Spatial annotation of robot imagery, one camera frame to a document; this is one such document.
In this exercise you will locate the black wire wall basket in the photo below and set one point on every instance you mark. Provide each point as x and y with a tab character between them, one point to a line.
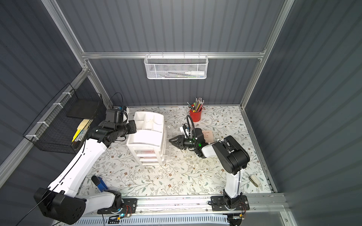
53	131

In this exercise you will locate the red pencil cup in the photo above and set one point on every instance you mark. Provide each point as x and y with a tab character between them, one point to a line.
196	116

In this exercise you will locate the white plastic drawer organizer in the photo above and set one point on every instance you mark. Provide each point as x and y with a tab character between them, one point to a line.
148	144

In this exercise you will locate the black notebook in basket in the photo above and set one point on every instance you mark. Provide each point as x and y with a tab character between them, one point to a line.
83	109

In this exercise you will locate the blue stapler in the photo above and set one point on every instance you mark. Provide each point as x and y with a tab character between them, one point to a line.
99	183

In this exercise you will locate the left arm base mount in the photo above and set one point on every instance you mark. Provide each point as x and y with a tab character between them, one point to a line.
127	205

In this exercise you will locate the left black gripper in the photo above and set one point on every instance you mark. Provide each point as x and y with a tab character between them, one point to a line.
131	127

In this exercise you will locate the beige eraser block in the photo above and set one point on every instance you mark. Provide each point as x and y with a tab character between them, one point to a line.
255	180

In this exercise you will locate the clear plastic drawer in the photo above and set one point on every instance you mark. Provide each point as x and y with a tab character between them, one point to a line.
168	135

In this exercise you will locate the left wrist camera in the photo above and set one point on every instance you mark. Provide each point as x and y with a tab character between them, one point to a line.
116	116

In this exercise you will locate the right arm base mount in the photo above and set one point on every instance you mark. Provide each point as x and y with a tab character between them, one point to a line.
225	203

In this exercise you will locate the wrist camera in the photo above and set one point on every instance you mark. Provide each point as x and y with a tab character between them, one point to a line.
116	116
185	130

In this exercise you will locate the white marker in basket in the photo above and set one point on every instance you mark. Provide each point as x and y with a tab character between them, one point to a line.
195	73

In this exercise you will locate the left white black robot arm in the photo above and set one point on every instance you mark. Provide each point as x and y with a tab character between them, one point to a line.
59	201

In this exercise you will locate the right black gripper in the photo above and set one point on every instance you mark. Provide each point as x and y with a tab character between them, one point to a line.
181	141

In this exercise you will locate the pencils bundle in cup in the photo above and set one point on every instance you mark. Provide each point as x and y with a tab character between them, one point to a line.
197	106

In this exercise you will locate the yellow sticky notes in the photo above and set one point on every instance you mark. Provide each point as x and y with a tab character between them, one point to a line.
82	130

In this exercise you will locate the white perforated cable tray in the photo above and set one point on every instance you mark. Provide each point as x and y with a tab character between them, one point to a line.
156	220

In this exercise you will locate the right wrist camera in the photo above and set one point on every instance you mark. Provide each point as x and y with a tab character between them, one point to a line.
185	130

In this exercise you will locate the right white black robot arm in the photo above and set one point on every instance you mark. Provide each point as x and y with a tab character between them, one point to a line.
232	156

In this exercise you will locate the white wire mesh basket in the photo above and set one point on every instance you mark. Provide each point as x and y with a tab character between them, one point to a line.
172	68

